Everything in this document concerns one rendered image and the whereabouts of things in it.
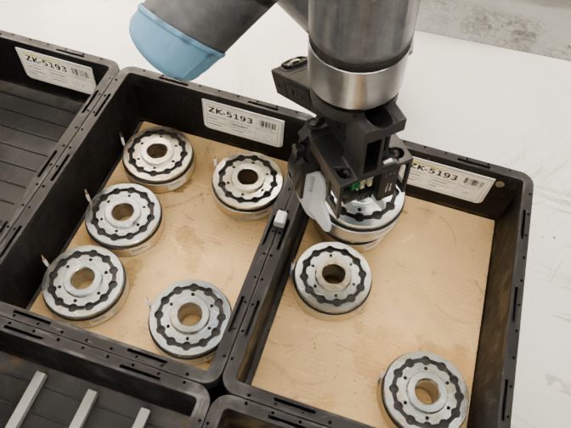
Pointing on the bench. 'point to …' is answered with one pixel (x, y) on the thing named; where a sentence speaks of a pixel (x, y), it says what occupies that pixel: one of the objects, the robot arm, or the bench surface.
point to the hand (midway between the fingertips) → (331, 198)
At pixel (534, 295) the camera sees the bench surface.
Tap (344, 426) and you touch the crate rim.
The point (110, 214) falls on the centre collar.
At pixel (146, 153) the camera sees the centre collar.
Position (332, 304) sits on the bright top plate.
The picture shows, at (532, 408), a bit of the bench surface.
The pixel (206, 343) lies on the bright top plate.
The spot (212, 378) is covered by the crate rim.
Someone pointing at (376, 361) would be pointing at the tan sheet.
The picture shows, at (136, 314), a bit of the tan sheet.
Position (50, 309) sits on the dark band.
